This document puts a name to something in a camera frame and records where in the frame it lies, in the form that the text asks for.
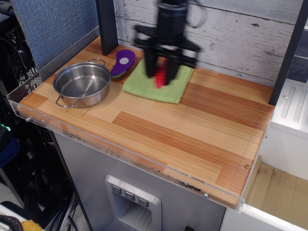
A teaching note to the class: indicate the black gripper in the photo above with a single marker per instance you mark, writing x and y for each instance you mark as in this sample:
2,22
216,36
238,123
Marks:
179,53

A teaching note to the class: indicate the red handled metal fork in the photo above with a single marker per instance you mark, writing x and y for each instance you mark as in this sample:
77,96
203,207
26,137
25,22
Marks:
160,74

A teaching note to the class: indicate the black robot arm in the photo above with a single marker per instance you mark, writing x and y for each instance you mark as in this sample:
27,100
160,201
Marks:
172,20

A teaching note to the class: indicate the green microfibre cloth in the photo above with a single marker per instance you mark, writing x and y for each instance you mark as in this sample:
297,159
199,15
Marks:
141,85

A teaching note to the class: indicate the purple toy eggplant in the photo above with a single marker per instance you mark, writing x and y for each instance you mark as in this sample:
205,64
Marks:
124,60

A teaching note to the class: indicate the clear acrylic table guard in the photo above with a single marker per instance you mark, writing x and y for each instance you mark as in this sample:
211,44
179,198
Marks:
207,143

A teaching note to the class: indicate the small steel pot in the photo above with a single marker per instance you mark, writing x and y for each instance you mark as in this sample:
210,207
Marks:
83,84

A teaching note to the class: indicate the blue fabric panel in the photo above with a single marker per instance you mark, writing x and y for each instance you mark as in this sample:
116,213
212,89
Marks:
52,26

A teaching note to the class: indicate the silver toy fridge front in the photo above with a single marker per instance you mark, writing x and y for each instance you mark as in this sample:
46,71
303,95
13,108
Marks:
181,209

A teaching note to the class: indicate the black plastic crate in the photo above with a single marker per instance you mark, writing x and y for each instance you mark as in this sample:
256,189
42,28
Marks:
16,62

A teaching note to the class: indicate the grey ice dispenser panel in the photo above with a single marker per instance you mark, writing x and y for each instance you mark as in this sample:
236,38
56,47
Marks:
134,208

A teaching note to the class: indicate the white toy sink unit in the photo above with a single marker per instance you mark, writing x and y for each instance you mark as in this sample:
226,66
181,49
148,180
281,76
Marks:
277,197

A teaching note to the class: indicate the black left vertical post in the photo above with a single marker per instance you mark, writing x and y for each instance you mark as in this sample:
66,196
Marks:
107,25

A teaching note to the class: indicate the black vertical post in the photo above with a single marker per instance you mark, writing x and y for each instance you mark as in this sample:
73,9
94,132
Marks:
290,52
107,25

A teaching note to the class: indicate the black right vertical post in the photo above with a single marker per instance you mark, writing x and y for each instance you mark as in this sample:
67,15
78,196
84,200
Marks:
290,52

